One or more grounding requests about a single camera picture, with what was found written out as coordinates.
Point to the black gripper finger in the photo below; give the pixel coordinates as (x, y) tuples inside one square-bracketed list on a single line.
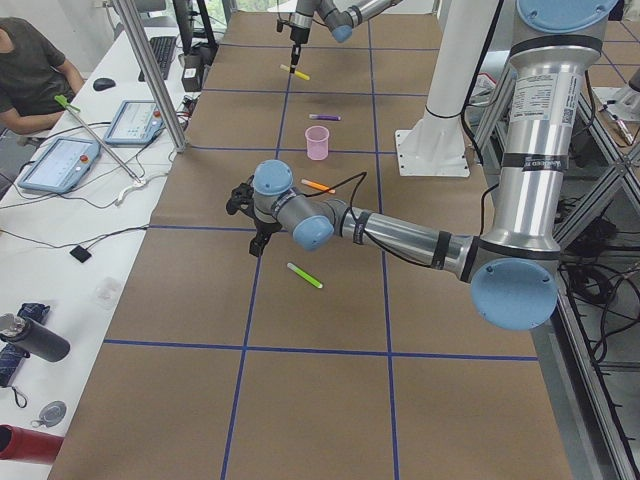
[(295, 56)]

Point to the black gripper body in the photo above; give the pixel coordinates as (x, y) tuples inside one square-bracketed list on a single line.
[(264, 227), (299, 35)]

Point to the yellow marker pen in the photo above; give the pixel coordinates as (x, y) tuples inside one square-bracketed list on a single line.
[(297, 72)]

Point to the green marker pen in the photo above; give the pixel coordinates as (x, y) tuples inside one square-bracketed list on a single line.
[(316, 283)]

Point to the orange marker pen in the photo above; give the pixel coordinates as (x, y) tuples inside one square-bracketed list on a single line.
[(317, 186)]

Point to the purple marker pen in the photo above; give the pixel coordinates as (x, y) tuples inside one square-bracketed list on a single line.
[(324, 117)]

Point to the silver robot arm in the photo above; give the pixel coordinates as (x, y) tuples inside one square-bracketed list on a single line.
[(340, 23), (510, 268)]

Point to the pink mesh pen holder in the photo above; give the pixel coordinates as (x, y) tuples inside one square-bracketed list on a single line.
[(317, 142)]

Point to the black cardboard box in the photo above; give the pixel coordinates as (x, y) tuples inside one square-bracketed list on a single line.
[(192, 74)]

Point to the black keyboard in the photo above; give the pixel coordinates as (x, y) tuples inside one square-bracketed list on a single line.
[(163, 49)]

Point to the far teach pendant tablet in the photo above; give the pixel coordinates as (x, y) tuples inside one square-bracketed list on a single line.
[(135, 123)]

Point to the teach pendant tablet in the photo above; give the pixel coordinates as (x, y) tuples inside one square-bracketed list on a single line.
[(135, 123), (61, 165)]

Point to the small black square device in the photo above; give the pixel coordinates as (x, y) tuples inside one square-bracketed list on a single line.
[(80, 253)]

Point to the black computer mouse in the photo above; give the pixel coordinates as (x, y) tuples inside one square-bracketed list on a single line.
[(103, 83)]

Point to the near teach pendant tablet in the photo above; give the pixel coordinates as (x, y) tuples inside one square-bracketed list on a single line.
[(61, 165)]

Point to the metal reacher grabber stick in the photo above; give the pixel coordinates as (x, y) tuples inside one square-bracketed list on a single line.
[(138, 182)]

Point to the seated person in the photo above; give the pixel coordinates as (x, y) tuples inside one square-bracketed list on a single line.
[(33, 73)]

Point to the black water bottle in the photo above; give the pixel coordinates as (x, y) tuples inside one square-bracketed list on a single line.
[(38, 340)]

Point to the round metal bottle lid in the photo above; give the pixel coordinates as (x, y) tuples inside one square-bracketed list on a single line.
[(52, 414)]

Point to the blue folded umbrella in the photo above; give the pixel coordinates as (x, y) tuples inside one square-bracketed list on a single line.
[(13, 353)]

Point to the red bottle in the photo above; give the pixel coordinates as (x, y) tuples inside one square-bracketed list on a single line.
[(30, 446)]

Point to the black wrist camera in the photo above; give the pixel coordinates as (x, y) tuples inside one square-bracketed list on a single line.
[(238, 197)]

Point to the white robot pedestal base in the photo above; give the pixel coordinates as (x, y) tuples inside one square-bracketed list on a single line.
[(435, 146)]

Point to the aluminium frame post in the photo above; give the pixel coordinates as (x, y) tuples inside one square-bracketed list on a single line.
[(143, 53)]

